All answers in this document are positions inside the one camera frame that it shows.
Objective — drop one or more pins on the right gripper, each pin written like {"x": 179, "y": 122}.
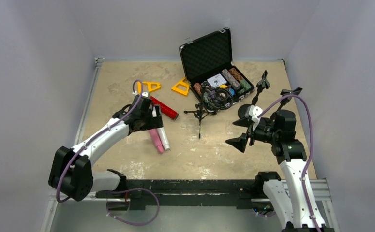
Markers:
{"x": 249, "y": 128}

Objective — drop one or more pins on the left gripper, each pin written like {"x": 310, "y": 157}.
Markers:
{"x": 155, "y": 116}

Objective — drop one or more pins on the red glitter microphone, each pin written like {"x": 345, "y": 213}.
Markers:
{"x": 172, "y": 114}

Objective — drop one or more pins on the black tripod shock-mount stand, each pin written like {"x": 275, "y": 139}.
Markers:
{"x": 211, "y": 100}

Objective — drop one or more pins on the black clip stand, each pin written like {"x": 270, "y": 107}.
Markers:
{"x": 261, "y": 85}
{"x": 285, "y": 101}

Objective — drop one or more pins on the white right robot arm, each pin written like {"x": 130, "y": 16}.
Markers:
{"x": 293, "y": 201}

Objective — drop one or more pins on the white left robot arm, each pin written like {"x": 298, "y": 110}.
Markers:
{"x": 71, "y": 173}

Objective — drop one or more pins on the pink toy microphone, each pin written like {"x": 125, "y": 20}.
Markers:
{"x": 156, "y": 140}

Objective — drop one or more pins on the white toy microphone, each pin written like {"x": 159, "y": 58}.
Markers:
{"x": 163, "y": 138}

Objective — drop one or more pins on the yellow triangle block left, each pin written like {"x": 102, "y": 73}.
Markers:
{"x": 148, "y": 87}

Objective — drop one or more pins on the yellow triangle block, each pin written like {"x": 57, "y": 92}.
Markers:
{"x": 182, "y": 87}
{"x": 148, "y": 87}

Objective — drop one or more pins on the yellow triangle block right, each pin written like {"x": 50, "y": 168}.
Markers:
{"x": 182, "y": 87}

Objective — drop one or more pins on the white playing card box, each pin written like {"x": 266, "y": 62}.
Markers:
{"x": 217, "y": 80}

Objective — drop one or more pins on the red poker chip stack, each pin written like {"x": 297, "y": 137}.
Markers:
{"x": 197, "y": 87}

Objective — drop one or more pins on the orange black chip stack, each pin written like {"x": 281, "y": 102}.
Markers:
{"x": 236, "y": 74}

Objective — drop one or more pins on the black poker chip case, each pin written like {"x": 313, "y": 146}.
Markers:
{"x": 207, "y": 56}

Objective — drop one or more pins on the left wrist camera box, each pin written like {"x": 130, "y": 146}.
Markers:
{"x": 142, "y": 94}

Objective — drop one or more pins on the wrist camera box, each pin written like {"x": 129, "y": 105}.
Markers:
{"x": 253, "y": 113}
{"x": 142, "y": 94}

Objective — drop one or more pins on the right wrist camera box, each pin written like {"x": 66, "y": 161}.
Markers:
{"x": 253, "y": 113}

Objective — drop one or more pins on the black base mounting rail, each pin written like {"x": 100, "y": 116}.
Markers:
{"x": 240, "y": 193}

